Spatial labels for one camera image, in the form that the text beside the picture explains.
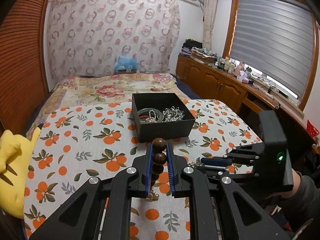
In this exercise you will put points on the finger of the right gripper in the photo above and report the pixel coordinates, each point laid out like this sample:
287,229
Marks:
215,166
248,152

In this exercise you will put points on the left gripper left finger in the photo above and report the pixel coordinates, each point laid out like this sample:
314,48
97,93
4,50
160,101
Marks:
100,209

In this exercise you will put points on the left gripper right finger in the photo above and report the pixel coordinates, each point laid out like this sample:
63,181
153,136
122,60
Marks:
219,207

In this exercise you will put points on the silver chain jewelry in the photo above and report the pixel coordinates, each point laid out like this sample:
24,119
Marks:
172,114

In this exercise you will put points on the black square jewelry box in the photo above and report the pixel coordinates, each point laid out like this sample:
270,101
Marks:
166,130

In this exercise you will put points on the green jade bangle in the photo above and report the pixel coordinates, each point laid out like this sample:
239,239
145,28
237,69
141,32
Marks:
150,115

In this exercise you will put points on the person's right hand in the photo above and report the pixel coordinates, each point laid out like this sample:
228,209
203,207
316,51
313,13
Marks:
296,185

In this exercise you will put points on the pink tissue box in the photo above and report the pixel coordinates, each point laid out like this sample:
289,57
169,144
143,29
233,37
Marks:
242,77

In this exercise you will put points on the orange print white cloth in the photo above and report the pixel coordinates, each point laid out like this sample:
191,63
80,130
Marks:
77,143

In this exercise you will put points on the dark blue bed sheet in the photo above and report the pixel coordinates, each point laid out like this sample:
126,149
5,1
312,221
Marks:
185,89

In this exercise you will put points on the wooden sideboard cabinet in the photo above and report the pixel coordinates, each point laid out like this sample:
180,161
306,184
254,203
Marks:
245,100

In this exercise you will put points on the pink figurine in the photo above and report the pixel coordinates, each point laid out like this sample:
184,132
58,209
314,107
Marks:
239,68

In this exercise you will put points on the bottles on sideboard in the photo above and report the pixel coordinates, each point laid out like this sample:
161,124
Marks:
226,65

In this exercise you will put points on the yellow plush toy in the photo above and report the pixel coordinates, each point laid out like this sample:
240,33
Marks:
16,151

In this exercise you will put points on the grey window blind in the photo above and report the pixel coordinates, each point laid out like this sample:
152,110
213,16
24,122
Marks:
275,37

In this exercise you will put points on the stack of folded clothes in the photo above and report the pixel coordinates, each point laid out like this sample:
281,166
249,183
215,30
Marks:
193,49

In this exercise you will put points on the small cardboard box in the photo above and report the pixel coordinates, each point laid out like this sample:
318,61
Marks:
127,71

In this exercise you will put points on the floral bed quilt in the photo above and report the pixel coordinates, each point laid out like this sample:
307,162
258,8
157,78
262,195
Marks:
78,91

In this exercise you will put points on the blue plush toy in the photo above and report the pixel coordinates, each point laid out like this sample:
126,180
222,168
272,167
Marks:
126,63

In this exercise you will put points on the brown louvered wardrobe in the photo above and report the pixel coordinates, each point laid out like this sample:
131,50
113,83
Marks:
23,77

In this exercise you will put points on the beige side curtain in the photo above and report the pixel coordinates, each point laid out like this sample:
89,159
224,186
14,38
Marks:
210,7

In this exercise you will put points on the pink circle pattern curtain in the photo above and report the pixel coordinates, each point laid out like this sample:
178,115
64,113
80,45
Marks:
86,37

